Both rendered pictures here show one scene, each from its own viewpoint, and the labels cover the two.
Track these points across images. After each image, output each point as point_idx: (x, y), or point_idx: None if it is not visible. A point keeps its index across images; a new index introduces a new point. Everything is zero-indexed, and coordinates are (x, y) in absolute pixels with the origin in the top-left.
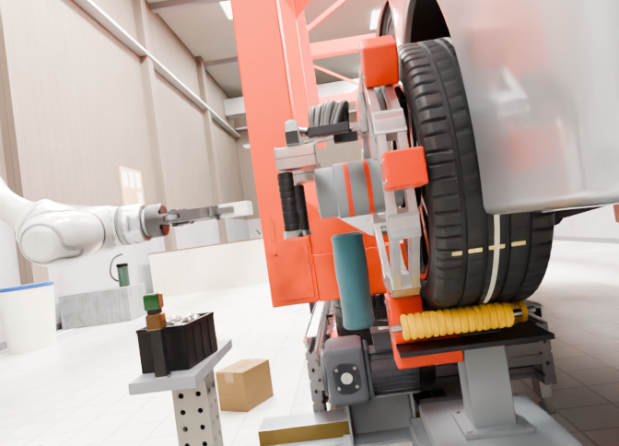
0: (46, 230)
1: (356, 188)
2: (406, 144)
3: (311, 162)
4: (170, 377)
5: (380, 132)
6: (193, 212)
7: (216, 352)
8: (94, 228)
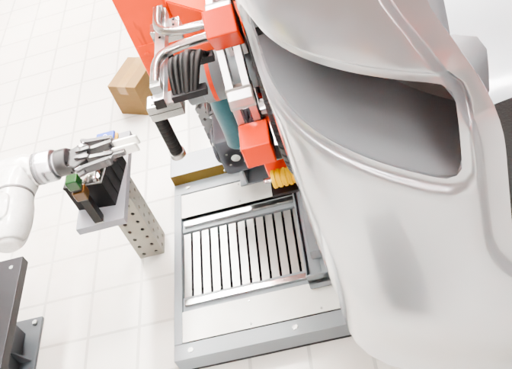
0: (10, 241)
1: (220, 91)
2: (257, 113)
3: (180, 113)
4: (105, 219)
5: (235, 109)
6: (96, 165)
7: (126, 167)
8: (29, 204)
